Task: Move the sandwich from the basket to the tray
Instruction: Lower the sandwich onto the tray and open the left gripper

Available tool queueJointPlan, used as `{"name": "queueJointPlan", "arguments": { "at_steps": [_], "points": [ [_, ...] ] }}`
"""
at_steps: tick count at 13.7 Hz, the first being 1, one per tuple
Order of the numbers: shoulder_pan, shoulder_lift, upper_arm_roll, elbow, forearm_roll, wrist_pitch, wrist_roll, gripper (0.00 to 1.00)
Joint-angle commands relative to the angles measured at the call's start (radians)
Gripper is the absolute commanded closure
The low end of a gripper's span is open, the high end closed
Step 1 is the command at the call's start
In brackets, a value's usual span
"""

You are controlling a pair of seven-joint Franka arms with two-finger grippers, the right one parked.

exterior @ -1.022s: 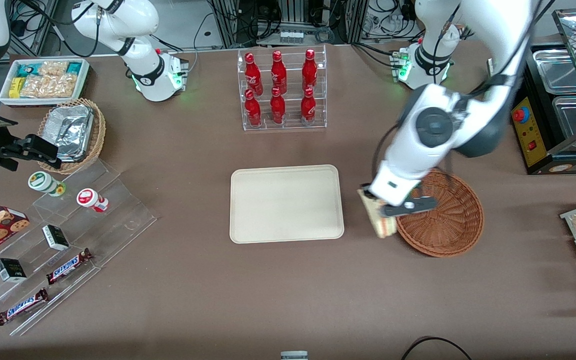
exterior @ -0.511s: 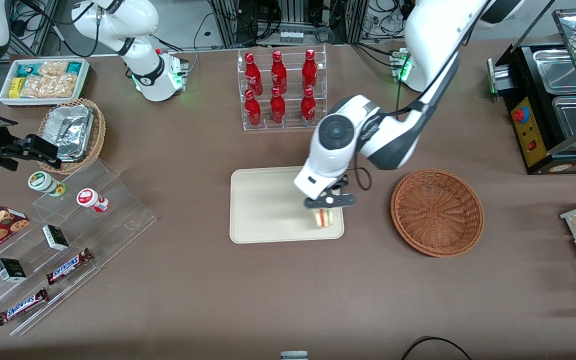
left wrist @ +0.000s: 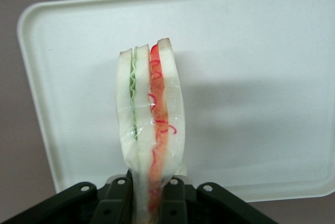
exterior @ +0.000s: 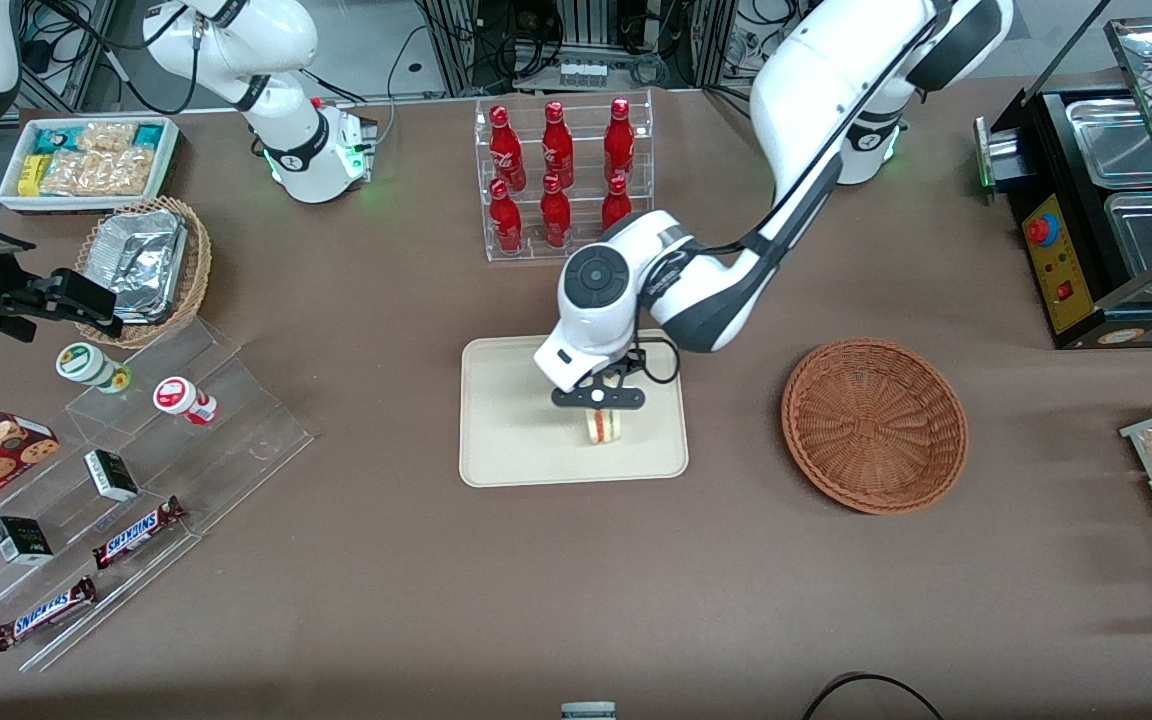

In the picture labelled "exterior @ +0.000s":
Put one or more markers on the triangle sandwich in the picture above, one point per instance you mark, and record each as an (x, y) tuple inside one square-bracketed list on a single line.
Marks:
[(604, 428)]

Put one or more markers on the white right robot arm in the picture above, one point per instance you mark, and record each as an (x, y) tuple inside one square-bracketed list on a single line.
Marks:
[(266, 40)]

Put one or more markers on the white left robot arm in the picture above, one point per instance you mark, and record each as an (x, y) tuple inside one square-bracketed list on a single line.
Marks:
[(816, 80)]

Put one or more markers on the cream plastic tray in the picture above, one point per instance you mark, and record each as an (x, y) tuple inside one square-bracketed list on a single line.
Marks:
[(506, 430)]

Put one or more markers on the light wicker basket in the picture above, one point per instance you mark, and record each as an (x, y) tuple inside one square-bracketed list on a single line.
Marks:
[(198, 270)]

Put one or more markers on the brown wicker basket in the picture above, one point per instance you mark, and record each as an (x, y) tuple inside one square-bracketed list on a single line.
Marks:
[(871, 430)]

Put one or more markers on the green lid white cup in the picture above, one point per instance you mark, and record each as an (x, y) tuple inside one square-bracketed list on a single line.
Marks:
[(84, 362)]

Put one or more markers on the stack of foil trays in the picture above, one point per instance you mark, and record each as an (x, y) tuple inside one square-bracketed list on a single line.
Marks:
[(141, 260)]

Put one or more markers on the white snack bin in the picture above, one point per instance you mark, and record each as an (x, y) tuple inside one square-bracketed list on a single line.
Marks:
[(11, 198)]

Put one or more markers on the yellow snack packet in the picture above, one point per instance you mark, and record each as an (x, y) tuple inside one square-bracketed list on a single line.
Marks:
[(31, 175)]

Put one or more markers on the large cracker snack bag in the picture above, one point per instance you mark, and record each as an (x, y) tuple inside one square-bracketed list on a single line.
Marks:
[(96, 172)]

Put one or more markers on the red lid white cup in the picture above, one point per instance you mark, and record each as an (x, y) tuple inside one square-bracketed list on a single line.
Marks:
[(176, 395)]

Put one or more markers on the teal snack packet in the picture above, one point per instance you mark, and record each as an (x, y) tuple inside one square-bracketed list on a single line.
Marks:
[(52, 140), (148, 137)]

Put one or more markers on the small black carton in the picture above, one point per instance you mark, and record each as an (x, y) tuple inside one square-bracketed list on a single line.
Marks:
[(111, 476), (21, 540)]

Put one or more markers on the red cola bottle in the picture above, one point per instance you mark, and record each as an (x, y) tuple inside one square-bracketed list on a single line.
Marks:
[(506, 150), (506, 222), (616, 205), (557, 148), (555, 218), (619, 145)]

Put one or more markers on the clear acrylic bottle rack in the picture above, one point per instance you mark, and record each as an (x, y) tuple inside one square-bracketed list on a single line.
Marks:
[(484, 250)]

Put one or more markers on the clear acrylic stepped shelf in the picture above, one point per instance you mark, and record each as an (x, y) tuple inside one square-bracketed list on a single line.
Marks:
[(236, 440)]

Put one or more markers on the Snickers chocolate bar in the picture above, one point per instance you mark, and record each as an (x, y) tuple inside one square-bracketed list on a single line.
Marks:
[(44, 614), (136, 534)]

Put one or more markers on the grey device edge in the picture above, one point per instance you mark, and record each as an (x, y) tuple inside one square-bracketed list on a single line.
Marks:
[(588, 712)]

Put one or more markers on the black food warmer machine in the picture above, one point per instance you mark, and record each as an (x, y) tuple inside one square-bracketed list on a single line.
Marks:
[(1056, 260)]

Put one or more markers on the aluminium frame rack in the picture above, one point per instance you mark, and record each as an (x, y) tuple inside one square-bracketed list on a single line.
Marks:
[(456, 45)]

